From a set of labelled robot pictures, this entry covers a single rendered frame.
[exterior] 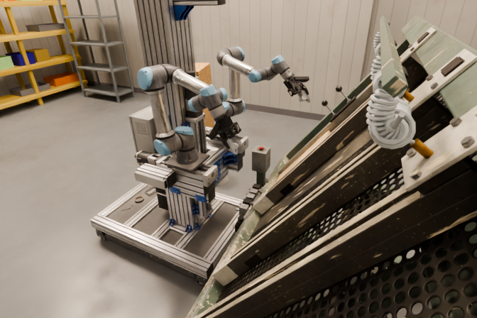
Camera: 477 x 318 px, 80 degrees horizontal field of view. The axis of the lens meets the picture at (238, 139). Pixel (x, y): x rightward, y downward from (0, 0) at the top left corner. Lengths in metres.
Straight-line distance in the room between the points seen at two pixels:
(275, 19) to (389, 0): 1.68
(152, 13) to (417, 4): 3.75
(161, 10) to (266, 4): 3.48
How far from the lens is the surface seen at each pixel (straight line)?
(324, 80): 5.13
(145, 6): 2.02
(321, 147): 1.39
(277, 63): 1.90
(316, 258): 0.66
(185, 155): 1.91
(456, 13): 4.94
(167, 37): 1.93
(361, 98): 1.74
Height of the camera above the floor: 2.02
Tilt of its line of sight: 26 degrees down
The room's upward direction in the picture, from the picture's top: 2 degrees counter-clockwise
